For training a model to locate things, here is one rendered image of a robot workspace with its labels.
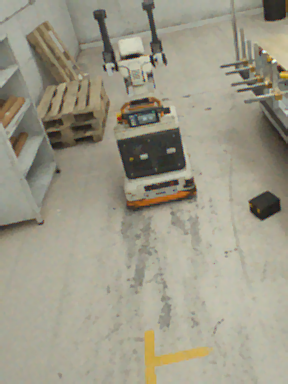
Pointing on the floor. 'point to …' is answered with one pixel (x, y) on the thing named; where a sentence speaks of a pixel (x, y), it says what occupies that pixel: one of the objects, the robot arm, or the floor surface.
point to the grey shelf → (18, 200)
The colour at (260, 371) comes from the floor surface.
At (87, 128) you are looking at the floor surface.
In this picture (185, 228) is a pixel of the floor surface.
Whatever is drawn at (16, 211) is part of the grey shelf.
